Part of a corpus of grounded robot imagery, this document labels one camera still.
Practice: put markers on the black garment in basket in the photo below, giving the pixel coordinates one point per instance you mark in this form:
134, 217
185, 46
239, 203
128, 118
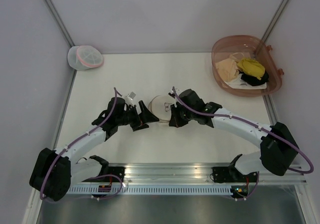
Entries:
254, 81

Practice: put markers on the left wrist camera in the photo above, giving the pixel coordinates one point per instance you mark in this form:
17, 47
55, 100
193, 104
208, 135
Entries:
129, 98

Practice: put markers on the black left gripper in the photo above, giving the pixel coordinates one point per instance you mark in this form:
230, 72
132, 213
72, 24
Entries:
141, 120

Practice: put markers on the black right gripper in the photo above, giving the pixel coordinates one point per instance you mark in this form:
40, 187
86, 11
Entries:
175, 120

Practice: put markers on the right aluminium frame post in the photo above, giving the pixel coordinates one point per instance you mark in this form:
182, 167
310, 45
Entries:
275, 19

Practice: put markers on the aluminium frame post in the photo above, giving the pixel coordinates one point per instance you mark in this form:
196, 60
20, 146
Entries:
275, 19
58, 20

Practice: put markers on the yellow garment in basket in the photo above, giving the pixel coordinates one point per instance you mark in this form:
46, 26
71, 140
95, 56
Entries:
251, 67

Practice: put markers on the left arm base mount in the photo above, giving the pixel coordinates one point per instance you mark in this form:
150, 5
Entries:
111, 173

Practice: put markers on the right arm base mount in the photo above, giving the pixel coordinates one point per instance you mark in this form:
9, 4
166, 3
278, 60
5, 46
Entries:
229, 174

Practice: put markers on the beige bra in basket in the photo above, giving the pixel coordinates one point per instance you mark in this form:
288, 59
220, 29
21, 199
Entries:
227, 68

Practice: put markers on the translucent pink plastic basket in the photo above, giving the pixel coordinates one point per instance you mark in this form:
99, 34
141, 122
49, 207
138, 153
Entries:
225, 54

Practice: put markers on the white garment in basket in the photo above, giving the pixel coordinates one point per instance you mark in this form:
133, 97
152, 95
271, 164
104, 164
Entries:
238, 83

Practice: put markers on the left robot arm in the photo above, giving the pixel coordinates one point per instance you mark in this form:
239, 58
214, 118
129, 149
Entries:
57, 170

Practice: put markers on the white pink-trimmed mesh laundry bag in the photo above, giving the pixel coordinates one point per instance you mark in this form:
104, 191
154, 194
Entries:
83, 58

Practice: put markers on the beige round mesh laundry bag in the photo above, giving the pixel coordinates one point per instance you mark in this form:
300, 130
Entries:
160, 107

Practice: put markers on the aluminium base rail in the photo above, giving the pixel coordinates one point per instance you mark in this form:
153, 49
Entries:
193, 173

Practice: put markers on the left aluminium frame post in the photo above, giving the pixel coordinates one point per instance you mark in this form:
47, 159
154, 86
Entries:
58, 20

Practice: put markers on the white slotted cable duct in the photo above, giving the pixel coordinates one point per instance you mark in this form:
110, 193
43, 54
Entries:
131, 189

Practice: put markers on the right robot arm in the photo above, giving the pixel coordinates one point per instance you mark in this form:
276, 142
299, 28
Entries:
277, 147

